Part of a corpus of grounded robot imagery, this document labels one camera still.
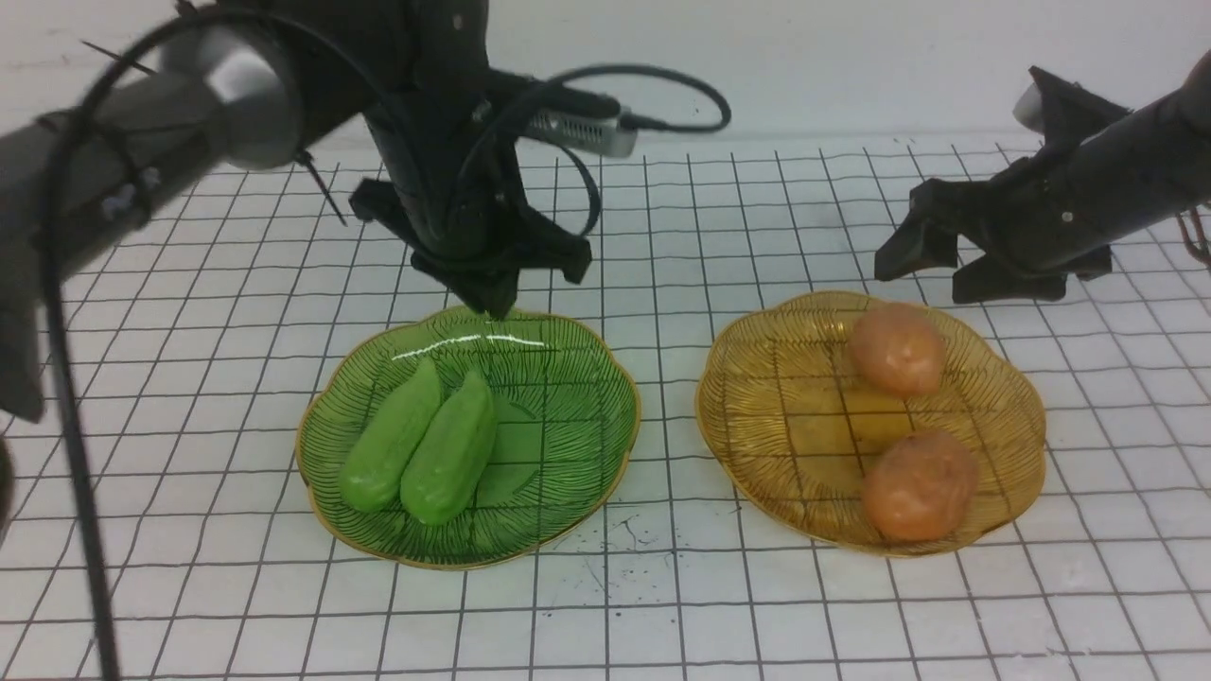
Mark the brown potato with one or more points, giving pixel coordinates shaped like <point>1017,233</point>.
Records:
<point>897,348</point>
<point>921,488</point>

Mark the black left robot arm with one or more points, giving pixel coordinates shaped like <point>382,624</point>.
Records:
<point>255,83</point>

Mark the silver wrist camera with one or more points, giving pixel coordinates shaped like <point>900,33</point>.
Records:
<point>603,136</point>

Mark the green cucumber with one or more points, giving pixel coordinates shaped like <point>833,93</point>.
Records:
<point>369,479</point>
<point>444,473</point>

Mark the amber glass plate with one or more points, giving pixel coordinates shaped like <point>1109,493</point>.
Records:
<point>781,407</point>

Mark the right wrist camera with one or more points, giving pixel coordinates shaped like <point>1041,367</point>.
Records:
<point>1028,110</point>

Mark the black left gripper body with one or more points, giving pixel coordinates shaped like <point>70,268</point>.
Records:
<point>454,192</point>

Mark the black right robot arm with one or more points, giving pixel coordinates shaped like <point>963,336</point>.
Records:
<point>1102,173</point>

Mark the green glass plate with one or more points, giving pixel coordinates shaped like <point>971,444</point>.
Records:
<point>568,417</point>

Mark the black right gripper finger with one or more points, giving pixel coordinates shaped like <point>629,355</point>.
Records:
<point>987,280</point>
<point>919,243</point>

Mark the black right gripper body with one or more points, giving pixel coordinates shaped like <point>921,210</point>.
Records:
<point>1015,217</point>

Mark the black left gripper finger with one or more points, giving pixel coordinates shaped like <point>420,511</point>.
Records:
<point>490,293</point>

